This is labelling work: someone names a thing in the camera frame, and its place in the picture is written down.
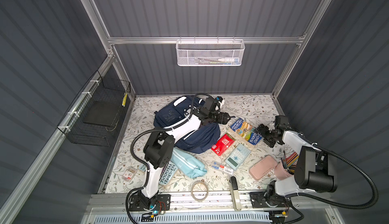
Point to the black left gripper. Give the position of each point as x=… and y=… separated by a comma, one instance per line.
x=222, y=117

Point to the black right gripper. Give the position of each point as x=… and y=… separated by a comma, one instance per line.
x=272, y=143

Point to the blue treehouse paperback book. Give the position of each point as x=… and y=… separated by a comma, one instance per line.
x=246, y=131

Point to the navy blue student backpack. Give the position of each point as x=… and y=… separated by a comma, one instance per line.
x=186, y=119

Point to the purple treehouse paperback book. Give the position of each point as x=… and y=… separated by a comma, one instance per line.
x=168, y=173

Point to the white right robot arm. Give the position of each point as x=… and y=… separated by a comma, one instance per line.
x=314, y=171

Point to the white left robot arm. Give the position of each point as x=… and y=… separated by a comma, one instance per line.
x=154, y=151

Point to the pink pencil case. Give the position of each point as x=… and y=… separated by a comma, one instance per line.
x=263, y=167

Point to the red card box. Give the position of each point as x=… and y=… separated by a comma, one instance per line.
x=223, y=144

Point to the coloured pencils bundle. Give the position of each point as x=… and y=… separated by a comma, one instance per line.
x=290, y=163

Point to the light green calculator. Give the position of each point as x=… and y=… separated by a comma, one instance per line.
x=237, y=156

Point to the beige stapler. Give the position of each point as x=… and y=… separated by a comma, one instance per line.
x=233, y=184

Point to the light blue pencil pouch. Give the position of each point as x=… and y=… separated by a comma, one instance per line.
x=188, y=164

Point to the clear tape roll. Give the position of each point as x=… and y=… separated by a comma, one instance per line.
x=199, y=191

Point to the small clear eraser box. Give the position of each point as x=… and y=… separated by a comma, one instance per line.
x=129, y=175

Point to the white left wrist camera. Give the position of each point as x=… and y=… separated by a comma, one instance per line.
x=220, y=100

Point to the white wire mesh basket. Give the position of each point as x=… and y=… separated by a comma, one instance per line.
x=209, y=52

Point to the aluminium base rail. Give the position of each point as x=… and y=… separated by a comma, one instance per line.
x=182, y=201

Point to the black wire basket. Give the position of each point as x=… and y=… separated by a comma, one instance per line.
x=99, y=115

